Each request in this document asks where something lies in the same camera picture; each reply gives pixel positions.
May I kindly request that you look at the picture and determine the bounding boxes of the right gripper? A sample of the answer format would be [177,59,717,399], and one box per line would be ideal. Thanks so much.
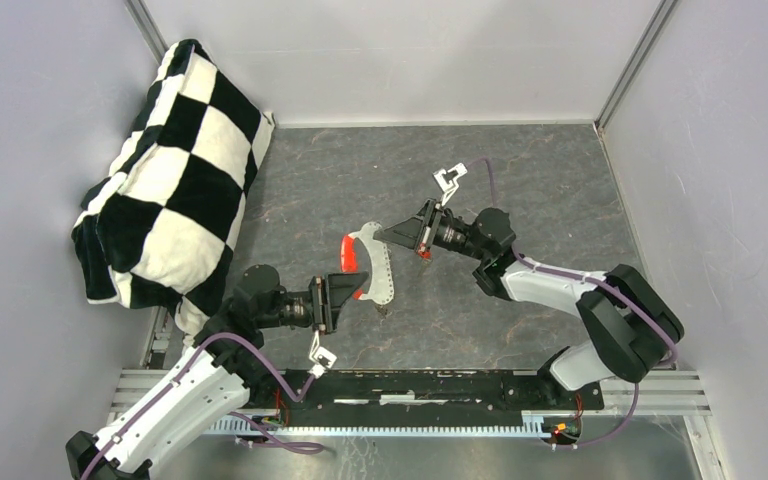
[374,198,488,262]

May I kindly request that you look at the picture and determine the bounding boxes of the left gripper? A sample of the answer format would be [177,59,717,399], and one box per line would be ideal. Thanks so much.
[258,271,370,336]

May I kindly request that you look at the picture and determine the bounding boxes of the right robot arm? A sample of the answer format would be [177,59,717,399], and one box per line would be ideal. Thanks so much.
[374,199,685,408]

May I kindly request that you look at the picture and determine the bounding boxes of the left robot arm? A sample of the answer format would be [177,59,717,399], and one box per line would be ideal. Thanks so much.
[65,264,369,479]

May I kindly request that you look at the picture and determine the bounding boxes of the key with red tag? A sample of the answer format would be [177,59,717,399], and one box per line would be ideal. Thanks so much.
[418,250,432,264]

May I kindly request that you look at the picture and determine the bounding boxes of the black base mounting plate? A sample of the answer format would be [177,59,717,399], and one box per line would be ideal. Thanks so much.
[245,369,605,428]

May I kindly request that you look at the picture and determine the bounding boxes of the black white checkered blanket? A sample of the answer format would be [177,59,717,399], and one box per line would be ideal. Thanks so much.
[71,39,275,313]

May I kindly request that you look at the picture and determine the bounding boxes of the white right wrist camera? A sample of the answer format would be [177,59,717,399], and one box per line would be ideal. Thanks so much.
[433,163,468,207]

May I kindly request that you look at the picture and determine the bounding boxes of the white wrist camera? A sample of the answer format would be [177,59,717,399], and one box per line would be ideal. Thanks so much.
[433,163,468,207]
[308,330,337,377]

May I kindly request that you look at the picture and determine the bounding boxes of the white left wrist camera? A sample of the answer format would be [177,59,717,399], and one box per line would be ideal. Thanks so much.
[308,330,337,377]

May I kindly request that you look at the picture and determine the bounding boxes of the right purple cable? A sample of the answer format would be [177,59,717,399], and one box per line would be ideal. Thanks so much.
[462,156,680,450]

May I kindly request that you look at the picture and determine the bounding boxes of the white toothed cable duct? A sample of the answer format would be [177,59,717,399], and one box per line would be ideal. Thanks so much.
[205,413,551,439]

